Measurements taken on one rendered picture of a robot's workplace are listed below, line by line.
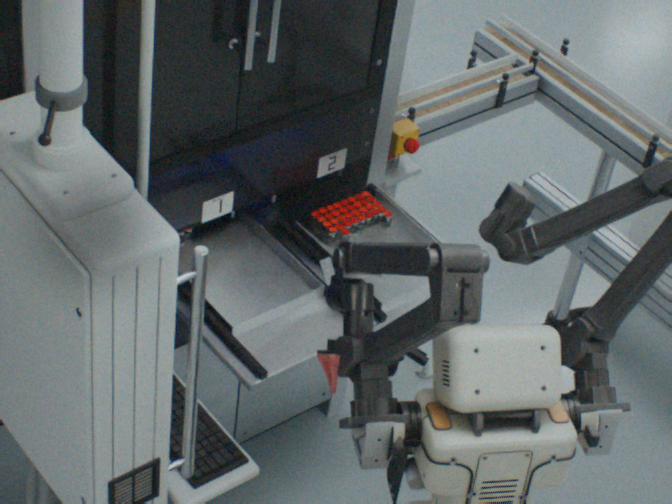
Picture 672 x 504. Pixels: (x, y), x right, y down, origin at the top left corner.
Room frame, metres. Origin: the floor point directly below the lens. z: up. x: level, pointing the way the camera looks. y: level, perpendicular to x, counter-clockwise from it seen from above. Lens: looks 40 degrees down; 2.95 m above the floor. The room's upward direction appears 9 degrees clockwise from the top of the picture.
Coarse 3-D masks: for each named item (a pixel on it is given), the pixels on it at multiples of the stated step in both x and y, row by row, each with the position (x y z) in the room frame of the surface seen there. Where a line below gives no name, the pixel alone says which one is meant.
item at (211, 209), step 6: (216, 198) 2.35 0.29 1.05; (222, 198) 2.36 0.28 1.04; (228, 198) 2.38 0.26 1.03; (204, 204) 2.33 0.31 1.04; (210, 204) 2.34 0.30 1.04; (216, 204) 2.35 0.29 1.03; (222, 204) 2.37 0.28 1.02; (228, 204) 2.38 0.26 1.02; (204, 210) 2.33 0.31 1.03; (210, 210) 2.34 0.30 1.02; (216, 210) 2.35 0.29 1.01; (222, 210) 2.37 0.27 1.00; (228, 210) 2.38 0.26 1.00; (204, 216) 2.33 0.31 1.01; (210, 216) 2.34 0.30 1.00; (216, 216) 2.35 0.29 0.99
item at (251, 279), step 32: (224, 224) 2.46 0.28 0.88; (256, 224) 2.45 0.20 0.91; (192, 256) 2.33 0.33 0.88; (224, 256) 2.35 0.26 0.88; (256, 256) 2.36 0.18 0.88; (288, 256) 2.36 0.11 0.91; (224, 288) 2.24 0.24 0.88; (256, 288) 2.25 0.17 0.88; (288, 288) 2.27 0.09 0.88; (320, 288) 2.25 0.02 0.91; (224, 320) 2.10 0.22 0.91; (256, 320) 2.13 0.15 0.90
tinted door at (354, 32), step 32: (288, 0) 2.47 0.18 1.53; (320, 0) 2.53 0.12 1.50; (352, 0) 2.60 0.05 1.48; (288, 32) 2.48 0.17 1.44; (320, 32) 2.54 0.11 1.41; (352, 32) 2.61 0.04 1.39; (256, 64) 2.42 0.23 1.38; (288, 64) 2.49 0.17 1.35; (320, 64) 2.55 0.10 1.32; (352, 64) 2.62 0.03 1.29; (256, 96) 2.43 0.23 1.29; (288, 96) 2.49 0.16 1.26; (320, 96) 2.56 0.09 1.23
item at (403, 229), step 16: (400, 208) 2.59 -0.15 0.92; (400, 224) 2.57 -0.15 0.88; (416, 224) 2.54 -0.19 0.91; (320, 240) 2.46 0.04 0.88; (352, 240) 2.48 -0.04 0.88; (368, 240) 2.49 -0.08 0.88; (384, 240) 2.50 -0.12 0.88; (400, 240) 2.51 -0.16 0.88; (416, 240) 2.52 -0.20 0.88; (432, 240) 2.49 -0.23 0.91; (352, 272) 2.36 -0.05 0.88; (384, 288) 2.32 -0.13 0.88; (400, 288) 2.33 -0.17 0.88; (416, 288) 2.30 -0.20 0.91; (384, 304) 2.24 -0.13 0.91; (400, 304) 2.27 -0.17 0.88
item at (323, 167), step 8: (336, 152) 2.60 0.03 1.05; (344, 152) 2.62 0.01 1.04; (320, 160) 2.57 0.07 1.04; (328, 160) 2.58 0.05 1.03; (336, 160) 2.60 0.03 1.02; (344, 160) 2.62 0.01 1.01; (320, 168) 2.57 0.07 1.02; (328, 168) 2.58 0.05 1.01; (336, 168) 2.61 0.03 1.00; (320, 176) 2.57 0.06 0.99
